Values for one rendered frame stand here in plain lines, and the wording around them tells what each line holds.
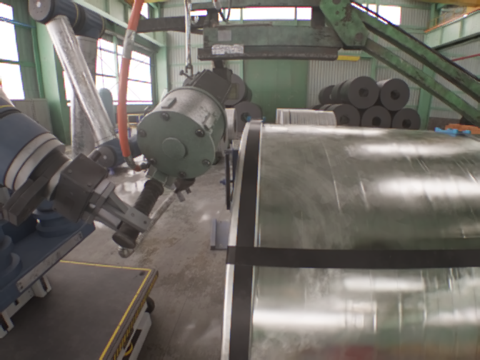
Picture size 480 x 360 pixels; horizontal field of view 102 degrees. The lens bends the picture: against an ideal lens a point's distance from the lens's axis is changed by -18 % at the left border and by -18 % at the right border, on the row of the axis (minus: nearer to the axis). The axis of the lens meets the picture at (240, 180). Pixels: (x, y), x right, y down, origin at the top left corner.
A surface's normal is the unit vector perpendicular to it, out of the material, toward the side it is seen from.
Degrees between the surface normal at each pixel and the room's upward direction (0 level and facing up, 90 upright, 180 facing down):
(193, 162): 115
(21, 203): 65
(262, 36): 90
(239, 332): 59
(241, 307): 55
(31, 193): 51
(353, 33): 90
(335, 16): 90
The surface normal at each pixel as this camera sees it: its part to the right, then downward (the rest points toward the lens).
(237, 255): -0.07, -0.42
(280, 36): -0.11, 0.30
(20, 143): 0.59, -0.29
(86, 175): 0.65, -0.47
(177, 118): -0.16, 0.68
